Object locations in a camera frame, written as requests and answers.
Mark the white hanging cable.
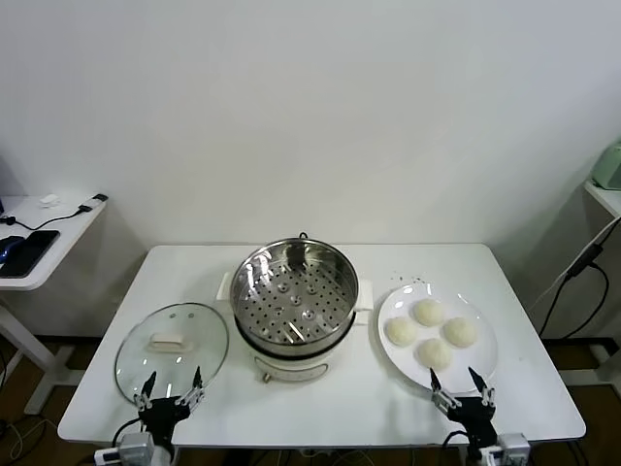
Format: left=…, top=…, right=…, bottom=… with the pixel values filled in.
left=528, top=220, right=618, bottom=312

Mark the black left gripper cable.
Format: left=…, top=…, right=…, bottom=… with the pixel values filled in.
left=113, top=417, right=147, bottom=466

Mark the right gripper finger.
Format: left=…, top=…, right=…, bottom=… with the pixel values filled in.
left=468, top=367, right=497, bottom=408
left=429, top=367, right=462, bottom=410

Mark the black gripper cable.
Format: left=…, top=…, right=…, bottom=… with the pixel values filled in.
left=113, top=417, right=147, bottom=466
left=442, top=429, right=468, bottom=466

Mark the glass lid with cream handle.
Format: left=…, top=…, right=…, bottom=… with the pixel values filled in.
left=114, top=301, right=230, bottom=407

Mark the white steamed baozi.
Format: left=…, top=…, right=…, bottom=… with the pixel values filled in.
left=414, top=338, right=453, bottom=373
left=441, top=316, right=477, bottom=350
left=412, top=298, right=445, bottom=327
left=385, top=317, right=418, bottom=349

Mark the blue computer mouse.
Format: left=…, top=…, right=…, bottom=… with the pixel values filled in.
left=0, top=235, right=25, bottom=266

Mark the cream electric cooker base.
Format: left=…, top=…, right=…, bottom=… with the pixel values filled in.
left=215, top=271, right=375, bottom=384

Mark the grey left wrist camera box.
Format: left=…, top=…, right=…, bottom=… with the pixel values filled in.
left=94, top=433, right=156, bottom=466

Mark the black smartphone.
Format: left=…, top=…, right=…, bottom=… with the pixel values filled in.
left=0, top=229, right=61, bottom=280

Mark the black power adapter cable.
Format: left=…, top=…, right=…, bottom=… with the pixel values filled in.
left=539, top=244, right=610, bottom=340

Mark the white round plate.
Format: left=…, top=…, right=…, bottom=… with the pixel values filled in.
left=376, top=283, right=500, bottom=394

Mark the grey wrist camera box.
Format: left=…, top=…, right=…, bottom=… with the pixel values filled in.
left=94, top=433, right=156, bottom=466
left=479, top=431, right=531, bottom=466

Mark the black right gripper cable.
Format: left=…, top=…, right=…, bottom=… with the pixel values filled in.
left=442, top=429, right=468, bottom=466

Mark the mint green appliance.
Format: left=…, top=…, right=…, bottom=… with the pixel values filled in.
left=592, top=138, right=621, bottom=190

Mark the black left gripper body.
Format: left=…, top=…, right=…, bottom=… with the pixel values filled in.
left=137, top=395, right=191, bottom=449

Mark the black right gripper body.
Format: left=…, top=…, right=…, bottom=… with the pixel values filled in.
left=445, top=396, right=500, bottom=450

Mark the white side table with phone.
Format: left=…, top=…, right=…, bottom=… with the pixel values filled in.
left=0, top=193, right=108, bottom=416

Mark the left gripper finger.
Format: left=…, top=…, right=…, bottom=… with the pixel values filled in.
left=133, top=372, right=158, bottom=410
left=175, top=366, right=206, bottom=408

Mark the perforated steel steamer pot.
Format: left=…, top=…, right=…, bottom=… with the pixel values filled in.
left=229, top=237, right=360, bottom=353

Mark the black charging cable with plug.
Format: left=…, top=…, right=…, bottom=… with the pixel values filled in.
left=0, top=193, right=108, bottom=232

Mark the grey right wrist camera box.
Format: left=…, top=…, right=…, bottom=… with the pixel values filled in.
left=479, top=431, right=531, bottom=466

